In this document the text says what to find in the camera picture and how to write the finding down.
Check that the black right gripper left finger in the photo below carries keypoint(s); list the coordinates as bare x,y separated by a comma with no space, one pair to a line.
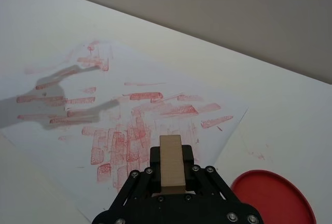
155,167

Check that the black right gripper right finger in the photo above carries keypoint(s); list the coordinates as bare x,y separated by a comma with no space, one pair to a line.
188,174

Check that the tan wooden stamp block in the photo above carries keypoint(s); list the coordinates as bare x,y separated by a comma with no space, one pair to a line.
171,161

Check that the white paper with red stamps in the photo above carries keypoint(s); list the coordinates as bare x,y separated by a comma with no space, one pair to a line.
77,143

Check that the round red ink pad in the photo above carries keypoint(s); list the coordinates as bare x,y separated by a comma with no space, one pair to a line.
272,200

